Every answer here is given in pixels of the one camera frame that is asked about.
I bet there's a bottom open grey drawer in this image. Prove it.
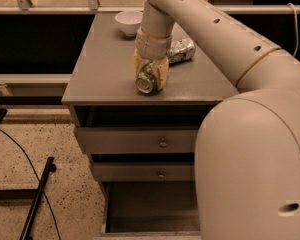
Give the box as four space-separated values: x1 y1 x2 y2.
94 181 201 240

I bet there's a green crushed soda can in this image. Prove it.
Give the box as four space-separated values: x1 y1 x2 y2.
135 62 158 94

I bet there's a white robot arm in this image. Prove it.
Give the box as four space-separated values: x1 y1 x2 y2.
136 0 300 240

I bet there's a black metal stand leg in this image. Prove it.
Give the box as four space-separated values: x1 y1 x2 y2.
0 157 57 240

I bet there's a middle grey drawer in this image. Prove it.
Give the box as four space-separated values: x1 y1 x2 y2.
91 162 195 182

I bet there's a white ceramic bowl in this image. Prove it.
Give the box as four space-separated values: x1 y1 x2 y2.
115 11 143 36

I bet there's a top grey drawer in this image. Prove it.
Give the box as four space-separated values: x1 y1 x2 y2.
75 127 197 154

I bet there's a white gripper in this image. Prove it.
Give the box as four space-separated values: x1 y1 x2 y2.
133 28 172 90

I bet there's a white green crushed can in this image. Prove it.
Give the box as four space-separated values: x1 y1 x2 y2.
168 38 196 64

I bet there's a grey wooden drawer cabinet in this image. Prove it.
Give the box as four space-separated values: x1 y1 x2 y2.
61 11 240 240

